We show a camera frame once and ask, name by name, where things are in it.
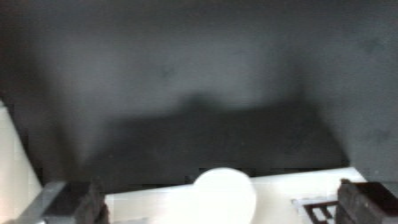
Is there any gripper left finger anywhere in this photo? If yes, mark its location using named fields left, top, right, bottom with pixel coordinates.
left=11, top=181, right=111, bottom=224

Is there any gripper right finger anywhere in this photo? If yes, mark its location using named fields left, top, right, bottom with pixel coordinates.
left=336, top=179, right=398, bottom=224

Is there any white front drawer box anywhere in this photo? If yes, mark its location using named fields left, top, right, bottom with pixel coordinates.
left=107, top=167, right=365, bottom=224

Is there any white fence left rail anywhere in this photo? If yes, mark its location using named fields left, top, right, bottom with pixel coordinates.
left=0, top=101, right=41, bottom=224

